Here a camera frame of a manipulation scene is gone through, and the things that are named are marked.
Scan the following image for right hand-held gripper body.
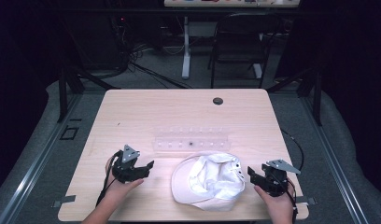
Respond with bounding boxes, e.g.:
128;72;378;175
261;159;302;198

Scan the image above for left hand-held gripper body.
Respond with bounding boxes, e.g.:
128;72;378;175
111;144;142;184

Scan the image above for person's left hand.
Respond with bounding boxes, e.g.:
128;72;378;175
105;155;145;202

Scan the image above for person's right hand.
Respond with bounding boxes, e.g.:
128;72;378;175
253;177;296;218

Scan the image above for white baseball cap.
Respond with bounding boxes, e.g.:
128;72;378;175
170;150;247;213

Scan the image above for clear acrylic rack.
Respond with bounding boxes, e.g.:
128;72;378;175
151;125;233;154

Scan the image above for black metal chair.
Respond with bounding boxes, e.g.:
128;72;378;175
207;11;282;90

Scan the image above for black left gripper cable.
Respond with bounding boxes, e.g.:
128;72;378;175
95;150;122;207

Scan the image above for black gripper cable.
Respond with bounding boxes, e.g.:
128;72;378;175
280;128;305;224
95;150;122;207

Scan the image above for grey table bracket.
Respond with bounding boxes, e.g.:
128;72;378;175
51;194;78;209
295;195;318;206

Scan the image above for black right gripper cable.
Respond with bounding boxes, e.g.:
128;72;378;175
280;128;305;224

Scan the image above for aluminium floor rail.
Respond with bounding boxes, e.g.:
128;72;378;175
0;92;84;224
300;95;369;224

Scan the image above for black floor cables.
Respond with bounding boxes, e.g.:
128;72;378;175
126;60;194;91

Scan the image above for black metal frame post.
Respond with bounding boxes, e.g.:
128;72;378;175
312;68;323;127
56;65;69;123

